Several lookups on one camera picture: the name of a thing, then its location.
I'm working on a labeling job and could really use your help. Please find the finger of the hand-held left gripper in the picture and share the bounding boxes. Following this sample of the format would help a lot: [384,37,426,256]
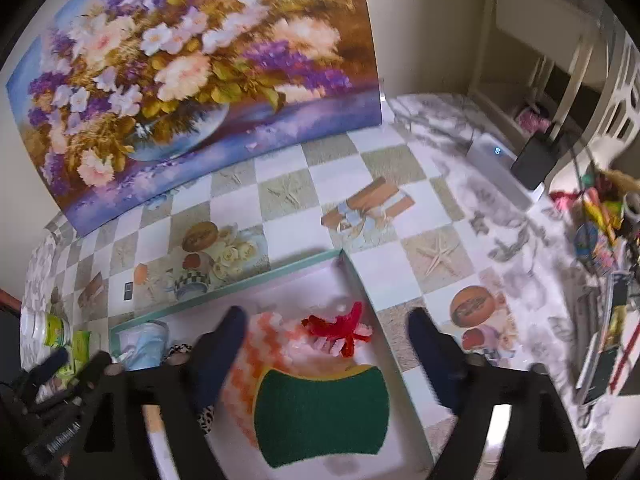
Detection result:
[20,347,70,396]
[70,351,113,391]

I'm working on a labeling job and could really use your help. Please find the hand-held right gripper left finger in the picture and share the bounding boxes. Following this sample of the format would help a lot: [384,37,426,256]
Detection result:
[70,305,248,480]

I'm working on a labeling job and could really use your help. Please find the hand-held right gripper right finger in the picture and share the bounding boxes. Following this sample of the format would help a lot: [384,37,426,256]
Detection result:
[406,307,588,480]

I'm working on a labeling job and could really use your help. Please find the green printed packet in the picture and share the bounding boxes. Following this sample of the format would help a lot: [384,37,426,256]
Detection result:
[70,330,93,378]

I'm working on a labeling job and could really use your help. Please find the leopard print scrunchie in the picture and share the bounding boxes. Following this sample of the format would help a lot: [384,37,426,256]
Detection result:
[162,342,218,436]

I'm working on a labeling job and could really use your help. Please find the blue face mask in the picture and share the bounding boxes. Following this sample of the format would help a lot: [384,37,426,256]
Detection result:
[117,322,168,368]

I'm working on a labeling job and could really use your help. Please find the pink and white checked cloth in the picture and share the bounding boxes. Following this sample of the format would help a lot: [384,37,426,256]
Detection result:
[220,310,351,446]

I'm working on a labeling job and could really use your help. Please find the teal shallow cardboard box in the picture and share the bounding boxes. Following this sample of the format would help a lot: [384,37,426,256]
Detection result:
[109,248,435,480]

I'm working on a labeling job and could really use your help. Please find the yellow and green sponge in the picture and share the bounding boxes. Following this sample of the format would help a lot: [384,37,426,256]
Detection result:
[252,364,392,470]

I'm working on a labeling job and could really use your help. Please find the white bottle with green label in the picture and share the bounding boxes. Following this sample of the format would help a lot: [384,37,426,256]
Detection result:
[20,310,76,356]

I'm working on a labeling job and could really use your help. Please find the reddish brown wooden board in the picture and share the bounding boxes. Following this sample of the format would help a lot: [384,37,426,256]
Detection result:
[0,287,23,317]

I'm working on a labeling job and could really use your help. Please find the checked patterned tablecloth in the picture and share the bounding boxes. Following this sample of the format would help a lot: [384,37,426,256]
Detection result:
[20,92,640,480]

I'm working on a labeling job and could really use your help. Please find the flat grey device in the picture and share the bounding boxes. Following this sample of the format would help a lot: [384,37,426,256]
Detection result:
[575,270,631,406]

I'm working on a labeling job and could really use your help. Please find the white power strip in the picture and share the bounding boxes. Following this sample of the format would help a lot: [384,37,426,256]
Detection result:
[465,132,546,206]

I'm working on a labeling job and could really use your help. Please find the pile of colourful craft supplies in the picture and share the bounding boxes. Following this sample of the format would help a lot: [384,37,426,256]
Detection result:
[550,165,640,281]

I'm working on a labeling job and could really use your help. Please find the black power adapter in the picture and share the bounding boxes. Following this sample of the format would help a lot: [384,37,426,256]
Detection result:
[510,132,561,191]

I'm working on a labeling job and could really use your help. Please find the pink fluffy item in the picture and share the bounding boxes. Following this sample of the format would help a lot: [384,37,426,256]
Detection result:
[517,107,551,133]

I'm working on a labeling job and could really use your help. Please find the floral still life painting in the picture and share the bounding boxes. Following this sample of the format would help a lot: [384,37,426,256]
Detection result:
[5,0,383,237]

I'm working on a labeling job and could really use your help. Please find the white lattice plastic chair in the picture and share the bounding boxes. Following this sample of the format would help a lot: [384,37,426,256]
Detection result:
[585,35,640,171]

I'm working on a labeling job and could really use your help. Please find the white wooden chair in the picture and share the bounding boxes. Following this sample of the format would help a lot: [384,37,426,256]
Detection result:
[467,0,608,131]

